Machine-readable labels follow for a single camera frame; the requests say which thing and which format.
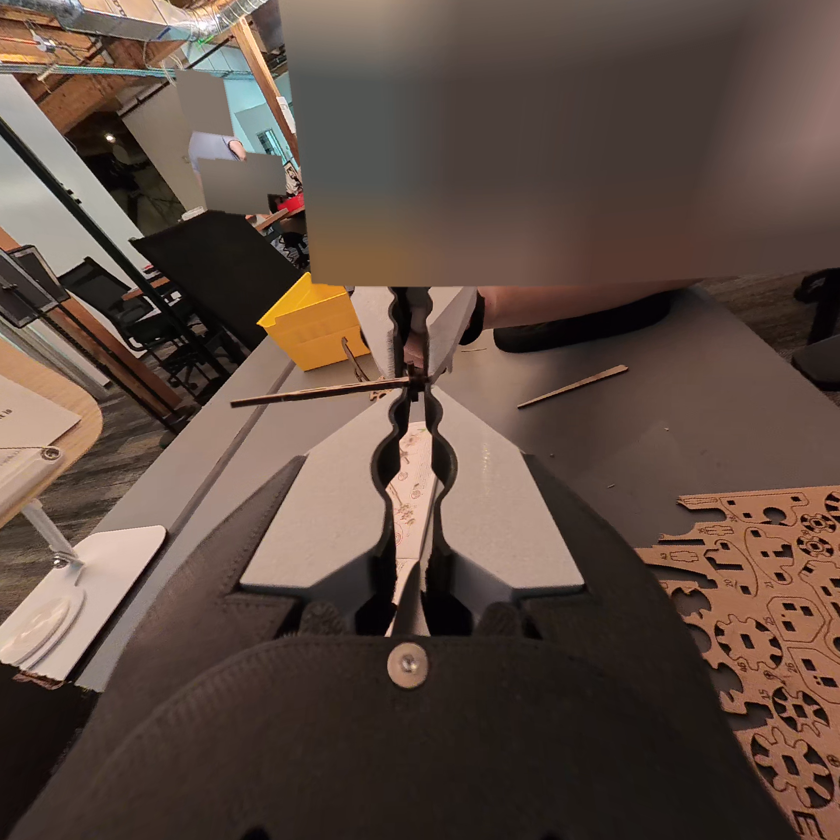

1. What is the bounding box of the thin wooden strip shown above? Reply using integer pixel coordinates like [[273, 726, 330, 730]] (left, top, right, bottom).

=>
[[516, 365, 630, 410]]

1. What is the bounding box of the black framed panel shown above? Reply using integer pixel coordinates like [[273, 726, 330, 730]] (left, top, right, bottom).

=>
[[0, 244, 70, 329]]

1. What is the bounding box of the black office chair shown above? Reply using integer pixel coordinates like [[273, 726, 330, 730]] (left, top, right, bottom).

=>
[[58, 257, 204, 395], [791, 268, 840, 389]]

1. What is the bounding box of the small wooden part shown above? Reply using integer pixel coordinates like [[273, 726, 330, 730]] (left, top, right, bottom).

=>
[[340, 336, 390, 403]]

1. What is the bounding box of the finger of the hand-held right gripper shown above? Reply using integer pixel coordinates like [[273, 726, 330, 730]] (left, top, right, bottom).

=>
[[354, 287, 412, 396], [417, 287, 479, 387]]

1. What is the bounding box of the long wooden model stick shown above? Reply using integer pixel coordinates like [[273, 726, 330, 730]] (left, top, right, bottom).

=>
[[230, 375, 427, 409]]

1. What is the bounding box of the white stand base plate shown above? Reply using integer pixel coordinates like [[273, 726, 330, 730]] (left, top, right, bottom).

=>
[[0, 341, 168, 687]]

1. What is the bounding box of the black divider panel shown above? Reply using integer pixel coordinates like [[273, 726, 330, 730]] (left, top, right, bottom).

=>
[[129, 210, 309, 352]]

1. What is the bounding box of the model instruction booklet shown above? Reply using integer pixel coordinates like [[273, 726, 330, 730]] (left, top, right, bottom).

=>
[[386, 423, 439, 637]]

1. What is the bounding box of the silver ceiling duct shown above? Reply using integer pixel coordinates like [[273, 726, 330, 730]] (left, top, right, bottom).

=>
[[56, 0, 271, 42]]

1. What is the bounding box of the yellow plastic bin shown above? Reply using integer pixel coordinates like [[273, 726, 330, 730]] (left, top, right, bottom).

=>
[[256, 272, 372, 374]]

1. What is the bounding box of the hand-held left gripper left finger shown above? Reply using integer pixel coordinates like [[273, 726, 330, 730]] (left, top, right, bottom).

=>
[[239, 390, 411, 618]]

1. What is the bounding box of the laser-cut wooden parts sheet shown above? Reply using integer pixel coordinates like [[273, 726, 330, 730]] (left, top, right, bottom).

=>
[[635, 486, 840, 840]]

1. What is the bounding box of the person's right forearm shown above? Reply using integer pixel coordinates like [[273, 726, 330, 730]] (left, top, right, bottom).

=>
[[476, 287, 697, 329]]

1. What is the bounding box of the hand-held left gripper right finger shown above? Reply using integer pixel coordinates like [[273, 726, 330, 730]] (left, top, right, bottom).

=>
[[422, 390, 586, 618]]

